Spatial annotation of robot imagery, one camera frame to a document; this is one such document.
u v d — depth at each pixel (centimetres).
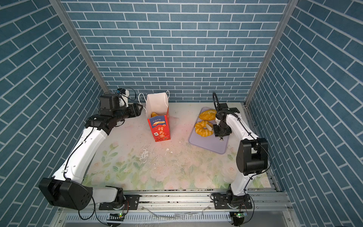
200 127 102
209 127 98
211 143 99
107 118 53
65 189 38
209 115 107
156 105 96
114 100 56
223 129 77
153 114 101
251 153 48
